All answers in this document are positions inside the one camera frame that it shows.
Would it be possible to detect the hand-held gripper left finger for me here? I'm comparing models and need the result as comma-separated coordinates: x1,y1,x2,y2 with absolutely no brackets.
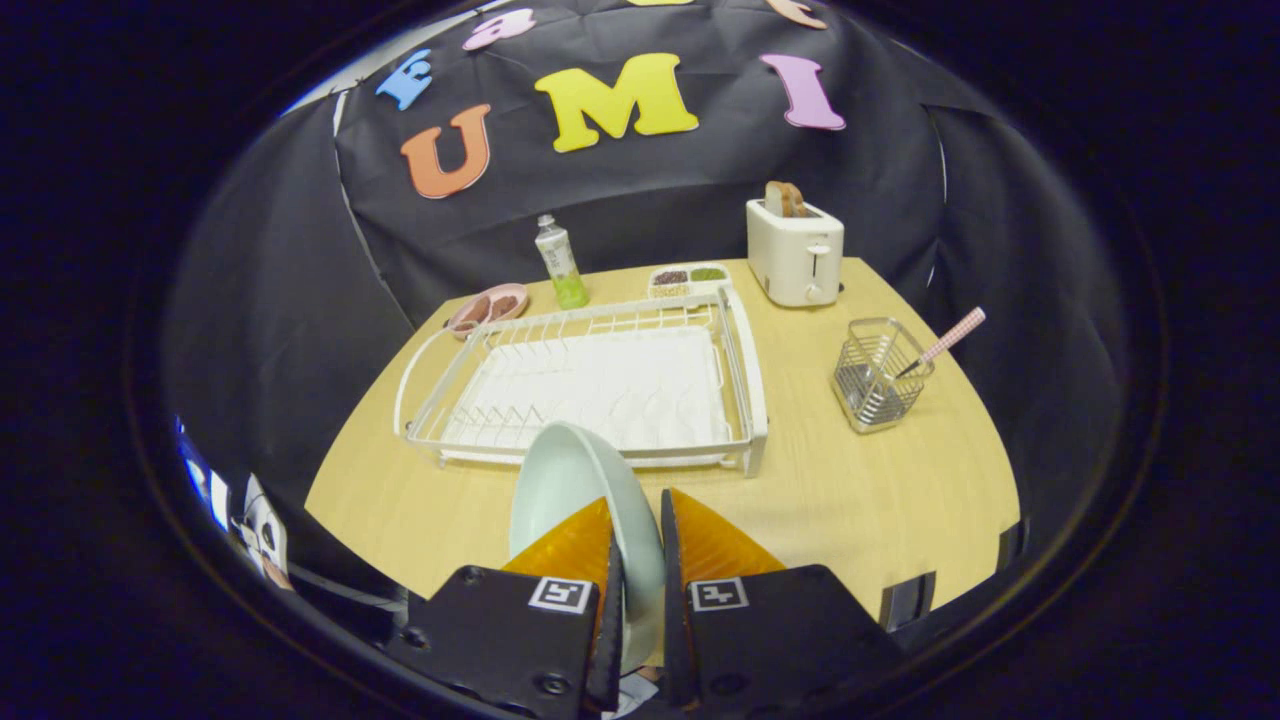
385,497,627,720

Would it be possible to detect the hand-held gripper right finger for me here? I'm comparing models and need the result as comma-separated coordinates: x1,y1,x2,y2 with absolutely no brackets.
660,487,907,716

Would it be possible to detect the pale green plate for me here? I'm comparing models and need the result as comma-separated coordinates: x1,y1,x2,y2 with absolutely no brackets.
508,421,667,673

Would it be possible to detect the metal wire basket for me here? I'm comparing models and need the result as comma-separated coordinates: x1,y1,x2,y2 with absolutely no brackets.
831,317,936,434

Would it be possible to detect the white wire dish rack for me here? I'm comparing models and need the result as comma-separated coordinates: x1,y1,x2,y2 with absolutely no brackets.
394,287,769,478

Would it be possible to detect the spoon with red checked handle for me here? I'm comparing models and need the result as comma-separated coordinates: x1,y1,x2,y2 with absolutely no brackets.
895,307,987,381

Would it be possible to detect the pink plate with food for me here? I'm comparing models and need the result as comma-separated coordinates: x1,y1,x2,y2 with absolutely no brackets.
446,283,530,339

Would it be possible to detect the white divided food tray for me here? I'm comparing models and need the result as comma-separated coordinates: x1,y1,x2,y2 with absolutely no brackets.
647,262,732,301

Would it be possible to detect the clear bottle with green liquid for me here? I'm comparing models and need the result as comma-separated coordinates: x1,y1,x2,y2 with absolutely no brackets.
534,214,591,310

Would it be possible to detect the white toaster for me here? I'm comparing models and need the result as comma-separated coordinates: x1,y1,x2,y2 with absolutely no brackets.
746,198,846,308

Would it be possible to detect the black backdrop cloth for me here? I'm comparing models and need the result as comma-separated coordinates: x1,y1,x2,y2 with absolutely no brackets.
160,0,1131,561

